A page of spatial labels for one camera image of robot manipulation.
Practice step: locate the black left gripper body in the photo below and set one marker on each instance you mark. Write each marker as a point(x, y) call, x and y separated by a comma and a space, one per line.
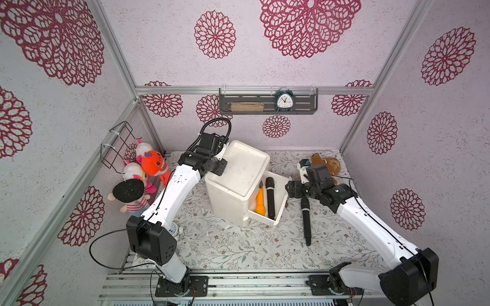
point(218, 164)

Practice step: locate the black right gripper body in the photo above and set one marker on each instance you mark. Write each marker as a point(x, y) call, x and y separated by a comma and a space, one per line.
point(300, 188)

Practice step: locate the white drawer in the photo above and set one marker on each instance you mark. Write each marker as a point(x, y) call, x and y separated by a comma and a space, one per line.
point(274, 197)

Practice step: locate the white plastic drawer cabinet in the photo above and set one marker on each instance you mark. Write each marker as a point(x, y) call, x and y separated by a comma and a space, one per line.
point(232, 193)

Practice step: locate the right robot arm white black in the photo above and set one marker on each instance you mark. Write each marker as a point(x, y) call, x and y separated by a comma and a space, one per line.
point(410, 273)

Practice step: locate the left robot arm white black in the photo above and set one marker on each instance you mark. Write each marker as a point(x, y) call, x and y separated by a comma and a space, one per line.
point(149, 235)

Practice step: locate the brown gingerbread plush toy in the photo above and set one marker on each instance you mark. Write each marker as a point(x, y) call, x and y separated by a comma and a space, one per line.
point(329, 164)

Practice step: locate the orange shark plush toy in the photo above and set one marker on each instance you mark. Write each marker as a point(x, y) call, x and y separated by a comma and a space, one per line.
point(155, 165)

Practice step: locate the pink eared white plush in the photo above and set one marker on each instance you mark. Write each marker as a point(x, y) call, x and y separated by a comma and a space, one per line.
point(141, 149)

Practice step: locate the white plush doll striped shirt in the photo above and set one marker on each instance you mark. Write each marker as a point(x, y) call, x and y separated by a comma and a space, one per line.
point(135, 171)

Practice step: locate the black haired plush doll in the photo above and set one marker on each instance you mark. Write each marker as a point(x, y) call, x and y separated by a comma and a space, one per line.
point(131, 193)

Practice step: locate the teal alarm clock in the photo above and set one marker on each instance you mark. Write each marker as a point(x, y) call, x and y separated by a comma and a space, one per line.
point(284, 101)

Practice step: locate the grey wall shelf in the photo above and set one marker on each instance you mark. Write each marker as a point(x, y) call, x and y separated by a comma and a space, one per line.
point(306, 101)

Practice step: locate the black wire wall basket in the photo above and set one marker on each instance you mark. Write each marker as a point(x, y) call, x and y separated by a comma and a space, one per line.
point(113, 155)

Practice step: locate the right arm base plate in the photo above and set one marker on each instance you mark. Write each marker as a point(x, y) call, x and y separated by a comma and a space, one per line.
point(323, 284)

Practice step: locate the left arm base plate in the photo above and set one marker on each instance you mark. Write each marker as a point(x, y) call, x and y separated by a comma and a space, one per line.
point(182, 286)

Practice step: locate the aluminium mounting rail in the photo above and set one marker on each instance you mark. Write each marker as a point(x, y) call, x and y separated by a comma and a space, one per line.
point(216, 285)

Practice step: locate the aluminium frame profile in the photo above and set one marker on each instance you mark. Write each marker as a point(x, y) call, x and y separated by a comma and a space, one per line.
point(42, 241)

